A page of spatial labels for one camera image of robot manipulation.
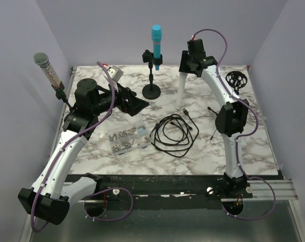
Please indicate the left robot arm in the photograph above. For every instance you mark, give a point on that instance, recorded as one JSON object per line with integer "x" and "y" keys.
{"x": 48, "y": 199}

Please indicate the clear plastic screw box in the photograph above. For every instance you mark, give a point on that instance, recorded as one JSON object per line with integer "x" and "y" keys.
{"x": 126, "y": 133}

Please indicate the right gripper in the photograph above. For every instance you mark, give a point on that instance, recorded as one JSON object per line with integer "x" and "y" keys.
{"x": 183, "y": 67}

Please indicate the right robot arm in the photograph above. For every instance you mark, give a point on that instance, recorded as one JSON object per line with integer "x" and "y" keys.
{"x": 223, "y": 93}

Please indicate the white microphone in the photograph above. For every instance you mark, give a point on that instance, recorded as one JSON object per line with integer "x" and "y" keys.
{"x": 180, "y": 90}

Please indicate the glitter silver microphone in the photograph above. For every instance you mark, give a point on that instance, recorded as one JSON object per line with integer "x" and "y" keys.
{"x": 42, "y": 60}

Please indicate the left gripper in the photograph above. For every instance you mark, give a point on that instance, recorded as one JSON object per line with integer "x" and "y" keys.
{"x": 134, "y": 105}

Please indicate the blue microphone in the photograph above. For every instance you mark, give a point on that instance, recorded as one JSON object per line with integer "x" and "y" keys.
{"x": 156, "y": 35}

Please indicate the black tripod shock-mount stand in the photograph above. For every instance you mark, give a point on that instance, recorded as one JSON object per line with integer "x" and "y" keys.
{"x": 235, "y": 80}

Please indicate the black round-base mic stand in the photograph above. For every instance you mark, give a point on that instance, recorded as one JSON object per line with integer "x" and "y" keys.
{"x": 151, "y": 91}

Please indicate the black desk mic stand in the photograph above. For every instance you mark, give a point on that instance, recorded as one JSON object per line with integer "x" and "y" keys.
{"x": 61, "y": 95}

